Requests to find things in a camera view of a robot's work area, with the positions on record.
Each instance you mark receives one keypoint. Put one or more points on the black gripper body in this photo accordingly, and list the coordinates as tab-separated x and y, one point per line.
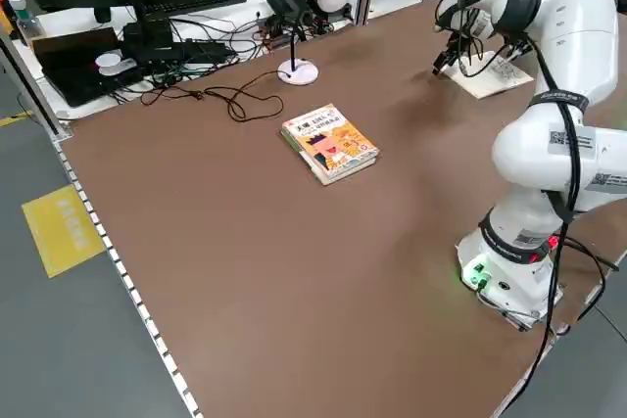
457	45

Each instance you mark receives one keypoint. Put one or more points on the cream paper notebook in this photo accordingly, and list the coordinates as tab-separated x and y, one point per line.
490	84

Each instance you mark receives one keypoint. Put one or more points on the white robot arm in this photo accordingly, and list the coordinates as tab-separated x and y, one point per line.
563	21

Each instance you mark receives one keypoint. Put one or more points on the orange cartoon cover book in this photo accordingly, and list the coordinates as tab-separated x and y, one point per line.
328	139

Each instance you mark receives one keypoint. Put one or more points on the white desk lamp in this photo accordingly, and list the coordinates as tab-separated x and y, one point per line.
299	73

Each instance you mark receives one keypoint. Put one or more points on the green spine book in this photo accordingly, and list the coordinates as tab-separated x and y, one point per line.
343	172

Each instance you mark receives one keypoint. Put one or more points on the black dock box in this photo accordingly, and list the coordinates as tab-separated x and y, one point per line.
147	36

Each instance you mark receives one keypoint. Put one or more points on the white round cup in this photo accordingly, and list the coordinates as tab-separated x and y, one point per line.
109	61

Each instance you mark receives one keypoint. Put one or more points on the black laptop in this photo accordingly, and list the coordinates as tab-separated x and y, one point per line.
63	60

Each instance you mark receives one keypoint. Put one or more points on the white toothed edge strip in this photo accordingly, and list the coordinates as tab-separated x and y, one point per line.
128	282

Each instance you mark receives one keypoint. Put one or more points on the yellow floor sign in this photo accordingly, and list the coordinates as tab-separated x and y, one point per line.
63	232

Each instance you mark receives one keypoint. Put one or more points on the clear bottle white cap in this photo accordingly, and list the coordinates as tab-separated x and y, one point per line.
22	21

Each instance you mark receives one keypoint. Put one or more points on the yellow box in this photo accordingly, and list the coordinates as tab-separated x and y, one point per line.
4	16

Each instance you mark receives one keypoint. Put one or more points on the aluminium frame leg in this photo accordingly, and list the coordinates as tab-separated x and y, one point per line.
30	87

